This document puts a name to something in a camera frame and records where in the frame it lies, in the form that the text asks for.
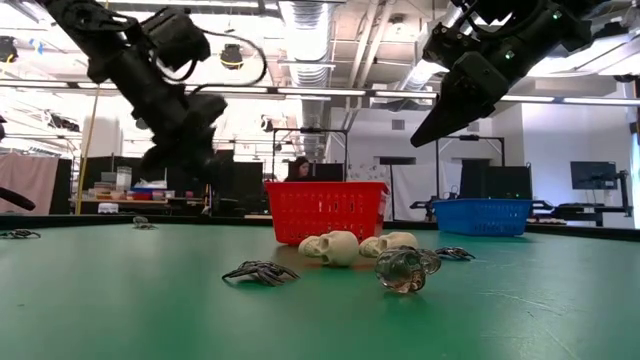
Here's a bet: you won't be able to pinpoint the black partition panel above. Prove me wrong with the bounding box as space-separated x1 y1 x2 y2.
82 155 167 201
165 148 265 216

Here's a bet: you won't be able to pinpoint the black aluminium table frame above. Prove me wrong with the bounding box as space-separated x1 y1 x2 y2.
0 212 640 242

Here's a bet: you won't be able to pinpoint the black cable loop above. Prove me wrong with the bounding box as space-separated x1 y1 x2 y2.
0 187 37 212

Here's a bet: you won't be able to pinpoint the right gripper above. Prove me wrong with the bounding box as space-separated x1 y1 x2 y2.
410 7 595 149

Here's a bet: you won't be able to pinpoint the cluttered workbench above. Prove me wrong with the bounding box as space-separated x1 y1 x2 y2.
69 167 206 216

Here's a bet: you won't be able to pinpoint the ceiling light strip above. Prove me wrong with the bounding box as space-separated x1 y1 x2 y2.
184 84 271 95
499 94 640 107
277 87 369 98

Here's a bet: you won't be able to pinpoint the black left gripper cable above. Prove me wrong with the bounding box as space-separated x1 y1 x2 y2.
164 28 269 99

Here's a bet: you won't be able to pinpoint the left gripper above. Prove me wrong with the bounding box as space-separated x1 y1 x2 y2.
117 47 229 176

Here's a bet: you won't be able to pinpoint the person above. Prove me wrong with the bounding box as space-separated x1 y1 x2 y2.
283 156 316 183

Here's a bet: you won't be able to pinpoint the black desk monitors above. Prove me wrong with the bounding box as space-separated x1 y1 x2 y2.
459 158 533 200

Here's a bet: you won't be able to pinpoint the black desk with stand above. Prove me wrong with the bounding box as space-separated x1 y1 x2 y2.
532 169 634 226

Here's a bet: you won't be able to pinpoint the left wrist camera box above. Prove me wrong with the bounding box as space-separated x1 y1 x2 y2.
141 8 212 72

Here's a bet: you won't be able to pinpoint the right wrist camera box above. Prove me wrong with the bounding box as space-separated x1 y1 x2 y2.
422 22 471 66

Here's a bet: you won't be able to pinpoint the blue plastic basket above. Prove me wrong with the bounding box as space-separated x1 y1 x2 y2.
432 197 534 237

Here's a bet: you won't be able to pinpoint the cream plastic skull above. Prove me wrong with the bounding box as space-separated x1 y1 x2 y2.
358 231 419 259
298 230 360 268

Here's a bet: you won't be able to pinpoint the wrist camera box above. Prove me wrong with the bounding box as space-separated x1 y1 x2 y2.
422 22 471 66
141 8 212 72

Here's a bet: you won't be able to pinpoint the silver ventilation duct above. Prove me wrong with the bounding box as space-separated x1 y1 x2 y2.
277 0 334 156

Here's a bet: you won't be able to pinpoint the red plastic basket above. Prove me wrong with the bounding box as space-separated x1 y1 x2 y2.
264 180 390 247

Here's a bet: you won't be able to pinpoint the yellow cable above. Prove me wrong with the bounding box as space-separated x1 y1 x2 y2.
74 82 101 216

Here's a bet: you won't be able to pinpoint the wall mounted monitor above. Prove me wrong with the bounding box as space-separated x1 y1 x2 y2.
570 160 618 191

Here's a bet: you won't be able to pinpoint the pink curtain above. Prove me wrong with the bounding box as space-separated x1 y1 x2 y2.
0 152 60 216

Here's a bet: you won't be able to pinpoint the black ceiling dome camera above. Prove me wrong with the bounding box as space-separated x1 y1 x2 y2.
219 43 245 70

